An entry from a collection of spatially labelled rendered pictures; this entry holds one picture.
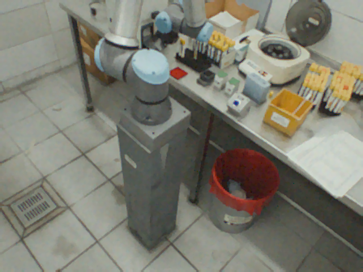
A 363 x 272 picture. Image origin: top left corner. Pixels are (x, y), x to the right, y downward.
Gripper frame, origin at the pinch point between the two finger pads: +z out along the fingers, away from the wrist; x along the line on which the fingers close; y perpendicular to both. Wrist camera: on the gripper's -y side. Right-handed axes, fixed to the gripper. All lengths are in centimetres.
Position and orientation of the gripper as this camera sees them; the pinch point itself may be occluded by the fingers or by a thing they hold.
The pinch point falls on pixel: (155, 44)
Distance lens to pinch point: 158.6
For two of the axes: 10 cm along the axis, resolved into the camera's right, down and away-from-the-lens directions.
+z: -4.1, 3.1, 8.5
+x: 7.0, -4.9, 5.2
